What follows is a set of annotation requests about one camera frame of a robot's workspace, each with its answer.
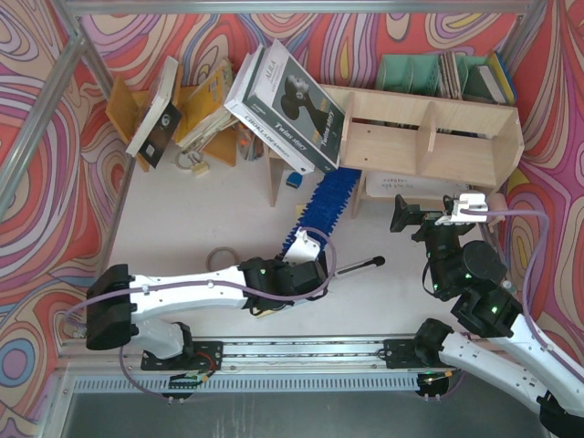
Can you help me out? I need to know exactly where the white and black utility knife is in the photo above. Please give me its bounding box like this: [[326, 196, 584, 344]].
[[334, 255, 385, 278]]

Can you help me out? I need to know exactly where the blue microfiber duster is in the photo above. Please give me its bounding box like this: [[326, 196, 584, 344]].
[[280, 167, 361, 256]]

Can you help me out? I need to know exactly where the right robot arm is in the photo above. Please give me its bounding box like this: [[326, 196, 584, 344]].
[[379, 192, 583, 437]]

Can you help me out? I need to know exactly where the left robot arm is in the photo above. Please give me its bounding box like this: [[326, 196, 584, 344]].
[[86, 257, 327, 362]]

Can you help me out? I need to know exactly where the wooden desktop bookshelf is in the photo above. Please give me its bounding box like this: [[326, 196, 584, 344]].
[[265, 83, 525, 220]]

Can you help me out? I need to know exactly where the white paper notebook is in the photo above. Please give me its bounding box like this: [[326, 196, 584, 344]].
[[365, 172, 470, 200]]

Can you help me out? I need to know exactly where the yellow and blue calculator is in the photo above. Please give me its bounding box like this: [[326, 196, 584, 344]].
[[255, 307, 292, 318]]

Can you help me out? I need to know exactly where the yellow sticky note pad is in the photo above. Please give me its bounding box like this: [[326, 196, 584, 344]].
[[295, 203, 307, 218]]

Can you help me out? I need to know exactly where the pink pig toy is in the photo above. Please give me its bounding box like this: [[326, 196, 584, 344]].
[[486, 193, 508, 233]]

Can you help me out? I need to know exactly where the blue pencil sharpener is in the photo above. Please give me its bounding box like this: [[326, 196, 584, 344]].
[[286, 172, 303, 190]]

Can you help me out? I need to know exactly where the colored pencils cup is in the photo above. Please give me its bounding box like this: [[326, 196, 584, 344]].
[[236, 124, 265, 162]]

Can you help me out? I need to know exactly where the white Chokladfabriken book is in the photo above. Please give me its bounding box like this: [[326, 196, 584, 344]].
[[224, 45, 315, 175]]

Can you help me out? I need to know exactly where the teal file organizer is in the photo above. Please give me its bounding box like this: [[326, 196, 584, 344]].
[[375, 55, 507, 104]]

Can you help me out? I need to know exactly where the yellow books stack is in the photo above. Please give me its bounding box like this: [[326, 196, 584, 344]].
[[175, 58, 235, 153]]

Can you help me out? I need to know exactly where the blue and yellow book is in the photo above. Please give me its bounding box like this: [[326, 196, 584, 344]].
[[479, 51, 517, 106]]

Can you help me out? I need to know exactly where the Twins story dark book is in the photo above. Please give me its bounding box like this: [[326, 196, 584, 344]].
[[244, 40, 345, 173]]

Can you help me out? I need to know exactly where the white book black cover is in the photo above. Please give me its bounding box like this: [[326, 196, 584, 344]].
[[126, 56, 182, 168]]

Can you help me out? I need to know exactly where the yellow wooden book stand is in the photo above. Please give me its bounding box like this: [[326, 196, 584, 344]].
[[106, 63, 236, 171]]

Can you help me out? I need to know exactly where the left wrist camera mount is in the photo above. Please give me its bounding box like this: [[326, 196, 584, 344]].
[[284, 230, 320, 265]]

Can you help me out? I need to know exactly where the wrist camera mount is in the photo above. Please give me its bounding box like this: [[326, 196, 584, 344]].
[[435, 192, 489, 225], [284, 230, 320, 265]]

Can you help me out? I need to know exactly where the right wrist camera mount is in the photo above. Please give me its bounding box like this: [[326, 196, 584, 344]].
[[435, 192, 489, 225]]

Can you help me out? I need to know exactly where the beige tape ring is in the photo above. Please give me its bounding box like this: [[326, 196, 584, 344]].
[[204, 245, 241, 271]]

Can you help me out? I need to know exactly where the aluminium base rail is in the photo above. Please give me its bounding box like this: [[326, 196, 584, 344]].
[[58, 335, 471, 373]]

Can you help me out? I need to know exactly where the brass padlock with ring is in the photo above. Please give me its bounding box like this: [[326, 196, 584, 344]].
[[175, 152, 210, 176]]

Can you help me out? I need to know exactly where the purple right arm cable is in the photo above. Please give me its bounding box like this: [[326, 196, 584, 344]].
[[463, 207, 584, 384]]

